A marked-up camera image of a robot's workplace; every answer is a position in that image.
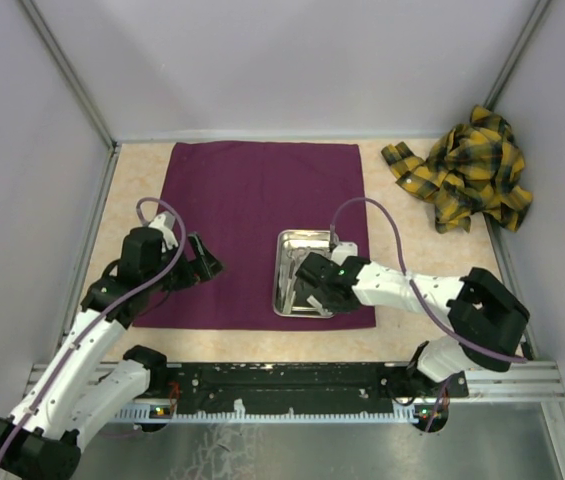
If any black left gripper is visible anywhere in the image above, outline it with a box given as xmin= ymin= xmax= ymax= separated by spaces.
xmin=144 ymin=231 xmax=225 ymax=293

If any steel instrument tray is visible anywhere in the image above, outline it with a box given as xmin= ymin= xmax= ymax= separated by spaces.
xmin=273 ymin=229 xmax=358 ymax=319

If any purple cloth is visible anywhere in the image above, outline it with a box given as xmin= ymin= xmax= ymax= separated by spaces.
xmin=134 ymin=141 xmax=376 ymax=331

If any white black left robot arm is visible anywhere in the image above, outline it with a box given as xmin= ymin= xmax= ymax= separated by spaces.
xmin=0 ymin=225 xmax=223 ymax=479

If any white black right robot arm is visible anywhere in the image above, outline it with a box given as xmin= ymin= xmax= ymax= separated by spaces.
xmin=294 ymin=253 xmax=530 ymax=398

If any surgical scissors steel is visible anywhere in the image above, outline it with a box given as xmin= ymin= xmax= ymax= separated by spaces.
xmin=285 ymin=247 xmax=311 ymax=280

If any white packaged blade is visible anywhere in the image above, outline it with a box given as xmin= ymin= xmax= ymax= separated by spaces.
xmin=307 ymin=296 xmax=323 ymax=311

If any white packaged instrument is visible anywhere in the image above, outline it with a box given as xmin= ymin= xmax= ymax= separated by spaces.
xmin=280 ymin=273 xmax=295 ymax=315

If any yellow plaid shirt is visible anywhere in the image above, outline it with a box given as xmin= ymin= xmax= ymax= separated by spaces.
xmin=381 ymin=105 xmax=533 ymax=234

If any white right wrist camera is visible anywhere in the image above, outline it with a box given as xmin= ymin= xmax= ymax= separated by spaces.
xmin=330 ymin=242 xmax=358 ymax=265

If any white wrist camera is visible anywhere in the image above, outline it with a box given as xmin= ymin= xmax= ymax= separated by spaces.
xmin=330 ymin=242 xmax=358 ymax=265
xmin=148 ymin=212 xmax=179 ymax=251

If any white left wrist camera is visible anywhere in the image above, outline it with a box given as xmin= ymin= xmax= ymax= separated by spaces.
xmin=148 ymin=212 xmax=179 ymax=251

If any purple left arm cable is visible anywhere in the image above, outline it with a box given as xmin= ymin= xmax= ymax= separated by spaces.
xmin=0 ymin=197 xmax=187 ymax=480

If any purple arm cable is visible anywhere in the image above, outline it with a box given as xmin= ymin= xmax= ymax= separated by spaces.
xmin=330 ymin=197 xmax=531 ymax=434
xmin=0 ymin=197 xmax=187 ymax=480

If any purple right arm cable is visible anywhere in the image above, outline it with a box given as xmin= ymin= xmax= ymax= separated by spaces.
xmin=330 ymin=197 xmax=531 ymax=434

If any aluminium frame rail front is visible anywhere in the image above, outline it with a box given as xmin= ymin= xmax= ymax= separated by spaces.
xmin=21 ymin=362 xmax=565 ymax=426

